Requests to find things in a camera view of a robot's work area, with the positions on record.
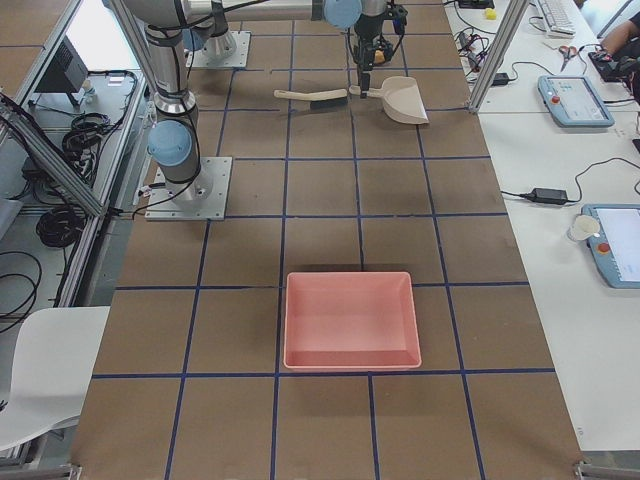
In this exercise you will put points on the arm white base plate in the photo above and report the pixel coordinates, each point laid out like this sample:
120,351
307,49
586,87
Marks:
229,51
206,197

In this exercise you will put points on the aluminium frame post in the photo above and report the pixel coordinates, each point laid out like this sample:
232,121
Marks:
501,42

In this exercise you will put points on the large yellow sponge piece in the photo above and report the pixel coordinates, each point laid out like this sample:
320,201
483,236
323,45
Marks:
379,57

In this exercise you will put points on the beige hand brush black bristles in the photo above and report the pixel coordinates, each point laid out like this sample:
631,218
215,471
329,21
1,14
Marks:
316,100

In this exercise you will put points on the black power adapter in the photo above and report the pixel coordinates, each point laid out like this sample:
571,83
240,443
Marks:
548,196

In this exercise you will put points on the blue teach pendant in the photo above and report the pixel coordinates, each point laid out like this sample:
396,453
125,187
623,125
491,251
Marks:
616,248
573,102

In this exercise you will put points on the red handled scissors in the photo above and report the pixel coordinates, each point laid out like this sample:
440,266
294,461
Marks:
568,53

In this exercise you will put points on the beige plastic dustpan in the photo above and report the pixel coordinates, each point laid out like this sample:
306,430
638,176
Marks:
401,100

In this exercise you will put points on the blue teach pendant near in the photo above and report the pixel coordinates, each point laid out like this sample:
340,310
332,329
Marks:
616,248

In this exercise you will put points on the white keyboard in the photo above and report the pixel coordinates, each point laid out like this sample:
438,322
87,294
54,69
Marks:
556,22

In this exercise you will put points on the white plastic chair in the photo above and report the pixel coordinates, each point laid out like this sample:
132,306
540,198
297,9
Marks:
53,361

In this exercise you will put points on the pink plastic bin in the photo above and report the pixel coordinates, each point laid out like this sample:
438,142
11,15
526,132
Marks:
350,321

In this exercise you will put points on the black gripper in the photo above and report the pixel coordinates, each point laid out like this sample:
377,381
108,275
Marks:
366,31

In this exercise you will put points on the blue teach pendant far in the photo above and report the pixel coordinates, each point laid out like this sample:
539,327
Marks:
573,102

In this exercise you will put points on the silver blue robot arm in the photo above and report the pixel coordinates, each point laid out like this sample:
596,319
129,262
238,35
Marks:
341,15
156,32

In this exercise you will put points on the white plastic cup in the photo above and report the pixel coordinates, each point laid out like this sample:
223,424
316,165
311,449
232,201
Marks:
583,228

